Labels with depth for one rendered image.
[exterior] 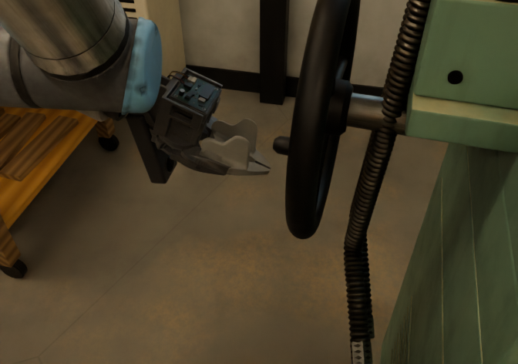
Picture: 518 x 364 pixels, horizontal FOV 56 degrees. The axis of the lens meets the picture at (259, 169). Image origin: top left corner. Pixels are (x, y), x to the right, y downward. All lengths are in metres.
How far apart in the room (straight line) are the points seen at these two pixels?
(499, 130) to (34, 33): 0.37
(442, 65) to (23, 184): 1.25
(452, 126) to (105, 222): 1.26
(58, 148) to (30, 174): 0.13
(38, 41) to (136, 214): 1.20
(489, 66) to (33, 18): 0.35
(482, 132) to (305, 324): 0.92
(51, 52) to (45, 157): 1.16
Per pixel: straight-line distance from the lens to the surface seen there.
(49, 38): 0.40
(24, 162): 1.54
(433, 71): 0.44
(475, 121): 0.44
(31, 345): 1.37
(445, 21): 0.42
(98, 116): 0.62
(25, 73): 0.49
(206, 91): 0.59
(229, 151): 0.59
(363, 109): 0.51
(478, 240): 0.54
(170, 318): 1.31
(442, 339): 0.63
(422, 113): 0.44
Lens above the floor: 1.11
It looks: 42 degrees down
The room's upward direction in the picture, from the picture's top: straight up
